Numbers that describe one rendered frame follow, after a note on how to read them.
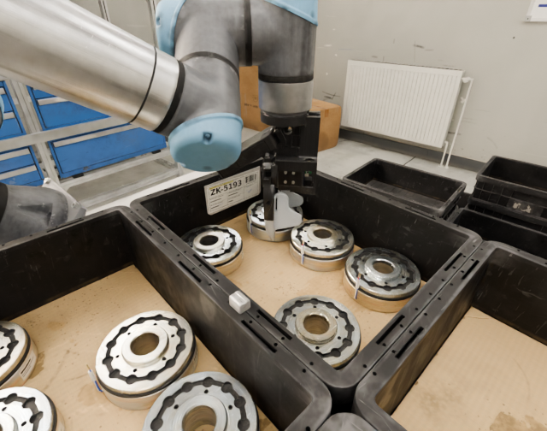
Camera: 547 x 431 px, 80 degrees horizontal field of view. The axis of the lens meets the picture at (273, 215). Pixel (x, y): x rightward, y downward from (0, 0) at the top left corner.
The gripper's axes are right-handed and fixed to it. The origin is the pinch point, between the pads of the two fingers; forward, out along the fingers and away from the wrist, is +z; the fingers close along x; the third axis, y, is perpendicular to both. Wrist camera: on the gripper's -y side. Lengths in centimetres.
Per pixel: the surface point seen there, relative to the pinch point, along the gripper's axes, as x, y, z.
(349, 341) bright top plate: -23.1, 11.8, -0.8
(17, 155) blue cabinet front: 100, -148, 33
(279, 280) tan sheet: -11.4, 2.8, 2.0
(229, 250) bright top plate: -8.8, -5.3, -0.8
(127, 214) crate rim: -11.2, -18.8, -7.9
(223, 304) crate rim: -26.0, -1.4, -7.9
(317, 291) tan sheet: -12.9, 8.4, 2.0
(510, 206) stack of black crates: 78, 88, 35
